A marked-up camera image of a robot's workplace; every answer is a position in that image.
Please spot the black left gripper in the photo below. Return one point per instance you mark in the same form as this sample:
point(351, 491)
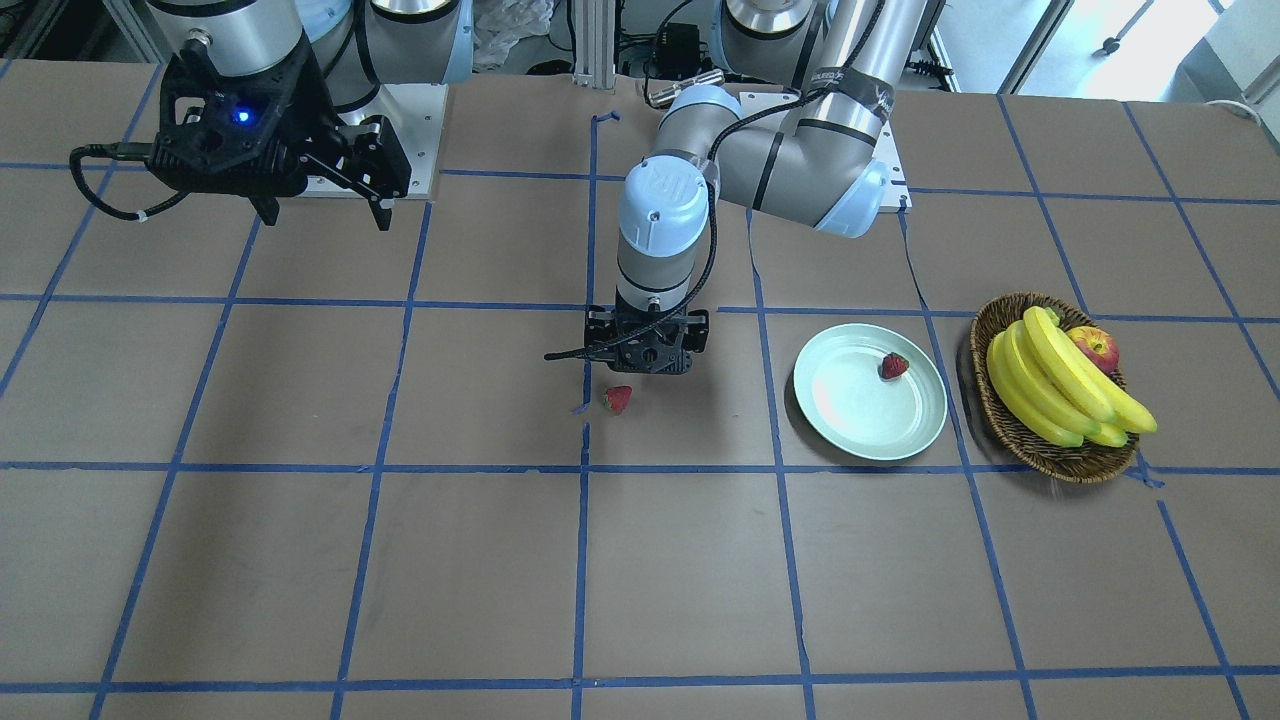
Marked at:
point(697, 331)

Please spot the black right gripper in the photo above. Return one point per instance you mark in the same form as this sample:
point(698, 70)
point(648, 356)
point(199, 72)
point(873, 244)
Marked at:
point(312, 122)

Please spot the red strawberry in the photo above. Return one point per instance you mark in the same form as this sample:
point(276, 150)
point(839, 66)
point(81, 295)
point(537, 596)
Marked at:
point(617, 398)
point(892, 366)

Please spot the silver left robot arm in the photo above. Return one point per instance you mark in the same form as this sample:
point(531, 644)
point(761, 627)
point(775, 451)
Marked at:
point(809, 160)

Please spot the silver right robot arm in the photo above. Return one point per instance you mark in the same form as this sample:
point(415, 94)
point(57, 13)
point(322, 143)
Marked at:
point(359, 45)

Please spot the pale green round plate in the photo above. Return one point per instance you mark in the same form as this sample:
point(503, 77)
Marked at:
point(838, 390)

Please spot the yellow banana bunch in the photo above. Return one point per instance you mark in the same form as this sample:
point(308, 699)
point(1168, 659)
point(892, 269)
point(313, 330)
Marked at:
point(1046, 382)

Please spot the red yellow apple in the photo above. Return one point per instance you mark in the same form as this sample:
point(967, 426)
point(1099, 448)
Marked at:
point(1097, 345)

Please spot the brown wicker basket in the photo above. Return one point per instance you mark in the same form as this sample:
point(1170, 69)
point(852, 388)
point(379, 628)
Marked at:
point(998, 430)

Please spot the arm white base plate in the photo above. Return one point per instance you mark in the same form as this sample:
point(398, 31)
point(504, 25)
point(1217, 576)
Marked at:
point(898, 191)
point(417, 114)

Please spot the aluminium frame post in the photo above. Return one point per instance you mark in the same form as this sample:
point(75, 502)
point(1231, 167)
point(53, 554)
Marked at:
point(594, 42)

